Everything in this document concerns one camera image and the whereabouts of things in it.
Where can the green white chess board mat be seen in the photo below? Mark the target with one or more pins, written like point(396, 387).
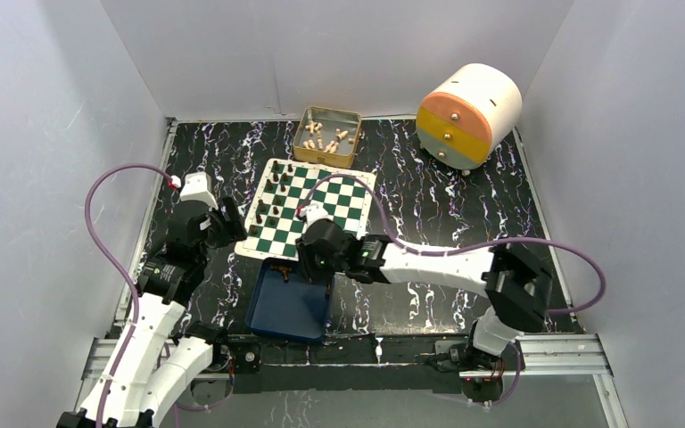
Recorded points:
point(340, 192)

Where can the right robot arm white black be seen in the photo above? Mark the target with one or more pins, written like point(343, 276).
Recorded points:
point(508, 275)

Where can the black base bar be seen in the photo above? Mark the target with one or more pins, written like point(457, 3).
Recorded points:
point(363, 363)

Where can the blue plastic tray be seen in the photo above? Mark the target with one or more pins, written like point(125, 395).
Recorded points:
point(296, 311)

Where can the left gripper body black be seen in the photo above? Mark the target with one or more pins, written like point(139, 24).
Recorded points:
point(222, 231)

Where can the gold metal tin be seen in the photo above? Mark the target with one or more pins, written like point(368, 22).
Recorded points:
point(314, 113)

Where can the light wooden chess pieces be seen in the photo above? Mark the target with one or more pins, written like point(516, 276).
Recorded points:
point(328, 137)

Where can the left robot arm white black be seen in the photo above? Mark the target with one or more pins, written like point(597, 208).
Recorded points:
point(138, 387)

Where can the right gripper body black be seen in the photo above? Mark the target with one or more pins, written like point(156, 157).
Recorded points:
point(317, 268)

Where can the round mini drawer cabinet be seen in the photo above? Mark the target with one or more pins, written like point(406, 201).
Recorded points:
point(465, 118)

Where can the aluminium rail frame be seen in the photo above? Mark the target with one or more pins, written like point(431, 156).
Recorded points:
point(565, 374)

